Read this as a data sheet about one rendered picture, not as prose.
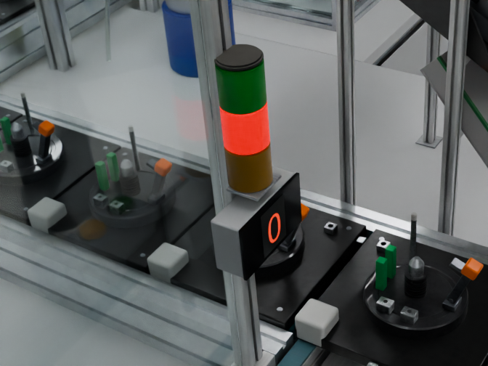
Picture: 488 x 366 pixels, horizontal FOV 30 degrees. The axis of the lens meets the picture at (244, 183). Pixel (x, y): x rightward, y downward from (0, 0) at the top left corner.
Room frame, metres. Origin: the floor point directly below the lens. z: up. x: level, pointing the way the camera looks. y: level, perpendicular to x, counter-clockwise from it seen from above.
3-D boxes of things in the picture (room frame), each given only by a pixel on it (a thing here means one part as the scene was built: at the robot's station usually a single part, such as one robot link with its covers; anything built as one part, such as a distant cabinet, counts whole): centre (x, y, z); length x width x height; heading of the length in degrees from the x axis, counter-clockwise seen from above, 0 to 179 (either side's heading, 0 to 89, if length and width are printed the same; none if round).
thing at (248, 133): (0.82, -0.01, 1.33); 0.05 x 0.05 x 0.05
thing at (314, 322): (0.88, -0.08, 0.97); 0.05 x 0.05 x 0.04; 53
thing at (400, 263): (0.90, -0.22, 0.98); 0.14 x 0.14 x 0.02
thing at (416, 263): (0.90, -0.22, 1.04); 0.02 x 0.02 x 0.03
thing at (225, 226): (0.82, -0.01, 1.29); 0.12 x 0.05 x 0.25; 143
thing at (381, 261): (0.91, -0.17, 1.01); 0.01 x 0.01 x 0.05; 53
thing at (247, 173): (0.82, -0.01, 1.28); 0.05 x 0.05 x 0.05
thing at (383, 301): (0.87, -0.17, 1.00); 0.02 x 0.01 x 0.02; 53
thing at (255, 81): (0.82, -0.01, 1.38); 0.05 x 0.05 x 0.05
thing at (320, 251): (1.05, -0.01, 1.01); 0.24 x 0.24 x 0.13; 53
